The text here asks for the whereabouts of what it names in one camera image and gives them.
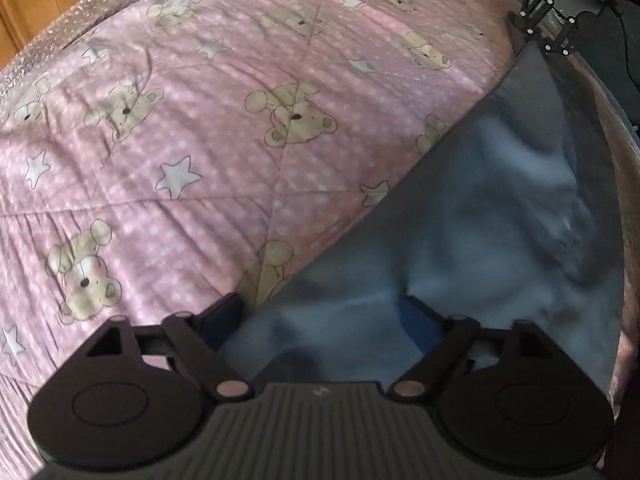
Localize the clear bubble wrap sheet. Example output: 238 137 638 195
0 0 640 221

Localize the black cable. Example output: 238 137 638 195
612 2 640 92

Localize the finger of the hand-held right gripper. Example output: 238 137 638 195
507 0 557 59
542 8 582 59

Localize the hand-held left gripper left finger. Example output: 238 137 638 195
85 293 254 404

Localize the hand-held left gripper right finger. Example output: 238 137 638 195
387 294 551 404

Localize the blue-grey garment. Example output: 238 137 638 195
220 40 627 397

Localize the pink teddy bear blanket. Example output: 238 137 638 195
0 0 521 471

